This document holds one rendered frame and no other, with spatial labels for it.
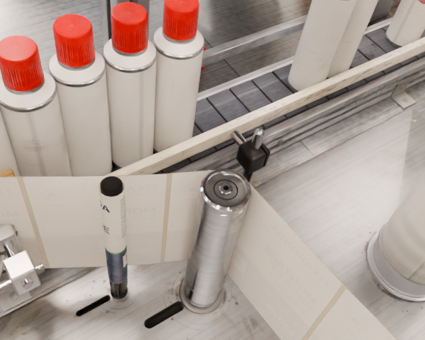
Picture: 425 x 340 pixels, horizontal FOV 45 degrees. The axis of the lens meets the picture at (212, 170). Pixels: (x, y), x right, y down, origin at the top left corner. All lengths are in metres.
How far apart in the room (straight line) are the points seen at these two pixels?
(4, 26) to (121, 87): 0.42
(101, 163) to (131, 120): 0.07
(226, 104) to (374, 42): 0.29
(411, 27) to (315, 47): 0.22
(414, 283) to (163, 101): 0.32
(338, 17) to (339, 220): 0.24
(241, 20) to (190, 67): 0.41
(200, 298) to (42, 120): 0.22
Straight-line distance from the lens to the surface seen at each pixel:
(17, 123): 0.48
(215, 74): 0.81
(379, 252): 0.58
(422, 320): 0.60
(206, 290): 0.49
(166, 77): 0.53
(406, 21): 0.85
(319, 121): 0.74
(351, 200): 0.64
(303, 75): 0.71
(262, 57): 0.86
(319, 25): 0.66
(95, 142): 0.54
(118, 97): 0.52
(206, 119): 0.67
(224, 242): 0.41
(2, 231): 0.43
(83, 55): 0.47
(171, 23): 0.50
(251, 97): 0.71
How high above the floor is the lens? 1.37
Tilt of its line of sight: 52 degrees down
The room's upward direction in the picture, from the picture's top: 11 degrees clockwise
